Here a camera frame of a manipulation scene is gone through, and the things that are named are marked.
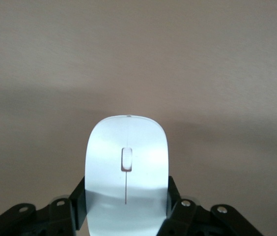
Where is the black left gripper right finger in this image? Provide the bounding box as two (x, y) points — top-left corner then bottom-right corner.
(157, 176), (262, 236)

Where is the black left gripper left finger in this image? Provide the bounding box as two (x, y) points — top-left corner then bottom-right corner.
(0, 176), (88, 236)

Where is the brown table cover mat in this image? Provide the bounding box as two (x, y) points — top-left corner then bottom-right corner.
(0, 0), (277, 236)

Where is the white computer mouse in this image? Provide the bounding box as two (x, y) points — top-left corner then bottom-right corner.
(84, 115), (170, 236)

